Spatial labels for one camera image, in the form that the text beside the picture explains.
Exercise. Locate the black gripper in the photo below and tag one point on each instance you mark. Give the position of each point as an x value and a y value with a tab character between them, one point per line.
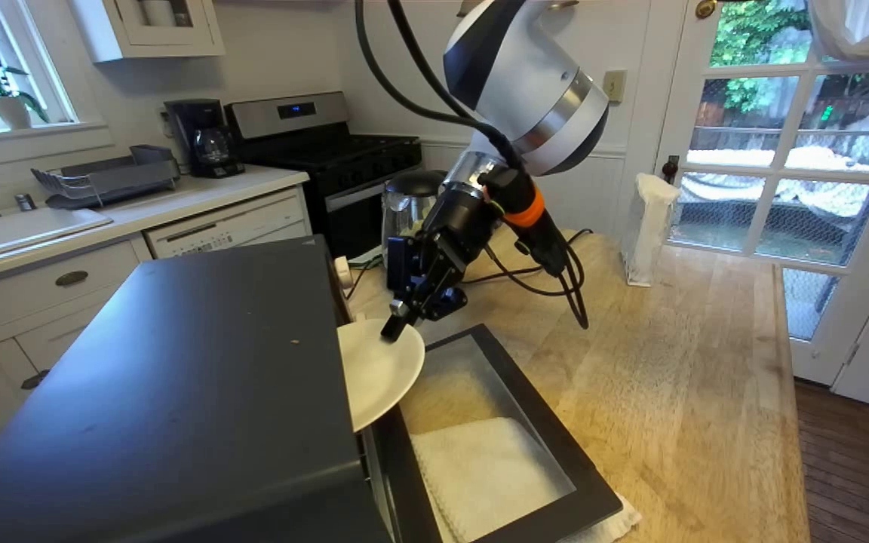
429	273

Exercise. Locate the white round plate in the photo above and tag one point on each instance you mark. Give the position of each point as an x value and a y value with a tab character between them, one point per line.
377	379

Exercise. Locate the glass toaster oven door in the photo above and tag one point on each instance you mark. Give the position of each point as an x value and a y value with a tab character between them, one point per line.
560	427

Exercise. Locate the white island with wood top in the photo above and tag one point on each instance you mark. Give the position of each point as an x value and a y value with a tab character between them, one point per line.
657	381

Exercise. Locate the black toaster oven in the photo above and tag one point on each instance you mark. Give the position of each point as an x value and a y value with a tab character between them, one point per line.
152	403

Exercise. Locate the grey dish rack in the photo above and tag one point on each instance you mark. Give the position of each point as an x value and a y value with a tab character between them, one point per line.
105	175

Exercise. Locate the glass coffee pot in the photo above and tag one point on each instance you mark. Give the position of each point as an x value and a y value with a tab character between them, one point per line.
407	199

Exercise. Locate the white woven towel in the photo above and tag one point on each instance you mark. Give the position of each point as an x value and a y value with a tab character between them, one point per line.
484	473

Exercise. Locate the black steel stove range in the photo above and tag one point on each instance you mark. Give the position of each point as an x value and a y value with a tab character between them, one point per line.
346	161

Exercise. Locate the white speckled box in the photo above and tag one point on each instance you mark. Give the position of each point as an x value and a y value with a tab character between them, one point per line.
648	231

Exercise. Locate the black coffee maker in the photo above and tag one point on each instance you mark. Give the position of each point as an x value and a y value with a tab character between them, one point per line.
204	139

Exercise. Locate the white glass pane door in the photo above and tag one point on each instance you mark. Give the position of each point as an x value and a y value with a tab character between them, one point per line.
685	110

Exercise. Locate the white counter cabinets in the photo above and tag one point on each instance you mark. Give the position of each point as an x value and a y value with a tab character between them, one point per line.
30	290

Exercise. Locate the chrome sink faucet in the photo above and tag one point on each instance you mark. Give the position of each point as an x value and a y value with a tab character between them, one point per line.
26	199

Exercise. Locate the brass door knob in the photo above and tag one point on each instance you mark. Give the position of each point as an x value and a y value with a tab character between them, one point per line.
703	7

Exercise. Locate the white plant pot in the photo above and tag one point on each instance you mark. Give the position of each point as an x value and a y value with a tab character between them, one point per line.
12	110

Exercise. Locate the white curtain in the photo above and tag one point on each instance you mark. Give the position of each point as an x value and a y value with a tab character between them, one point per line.
837	41

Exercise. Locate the beige wall light switch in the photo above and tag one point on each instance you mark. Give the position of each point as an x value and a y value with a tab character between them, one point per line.
614	88

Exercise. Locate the white wall cabinet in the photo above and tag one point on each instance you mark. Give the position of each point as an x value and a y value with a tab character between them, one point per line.
149	30

